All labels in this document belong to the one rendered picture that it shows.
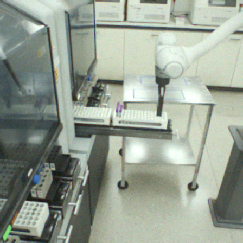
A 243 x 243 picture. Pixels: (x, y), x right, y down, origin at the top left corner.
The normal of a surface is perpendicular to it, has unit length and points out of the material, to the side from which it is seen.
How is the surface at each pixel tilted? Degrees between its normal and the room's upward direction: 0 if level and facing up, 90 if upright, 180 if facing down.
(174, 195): 0
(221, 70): 90
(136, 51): 90
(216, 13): 90
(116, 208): 0
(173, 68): 94
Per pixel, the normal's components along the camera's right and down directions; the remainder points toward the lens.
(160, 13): -0.08, 0.52
